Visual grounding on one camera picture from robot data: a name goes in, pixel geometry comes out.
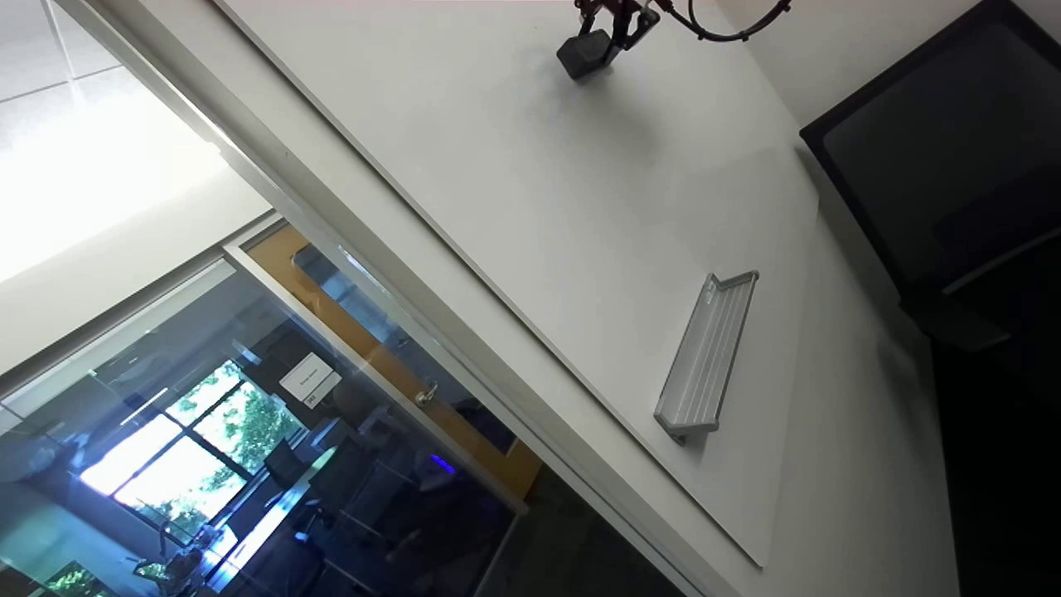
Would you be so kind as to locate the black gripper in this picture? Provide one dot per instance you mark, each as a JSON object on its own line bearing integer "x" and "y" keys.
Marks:
{"x": 617, "y": 8}

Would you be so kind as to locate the wooden framed glass door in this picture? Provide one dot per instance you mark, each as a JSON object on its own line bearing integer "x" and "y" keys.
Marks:
{"x": 444, "y": 408}

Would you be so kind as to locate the white paper sign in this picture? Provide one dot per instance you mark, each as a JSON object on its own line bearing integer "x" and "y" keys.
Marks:
{"x": 310, "y": 379}

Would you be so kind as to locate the large white whiteboard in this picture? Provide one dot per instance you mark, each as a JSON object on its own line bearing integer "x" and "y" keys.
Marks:
{"x": 531, "y": 201}

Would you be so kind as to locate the black monitor screen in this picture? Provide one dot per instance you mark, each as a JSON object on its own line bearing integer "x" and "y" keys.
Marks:
{"x": 951, "y": 154}

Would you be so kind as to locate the black whiteboard eraser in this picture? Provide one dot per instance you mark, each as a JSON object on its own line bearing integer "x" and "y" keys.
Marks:
{"x": 585, "y": 53}

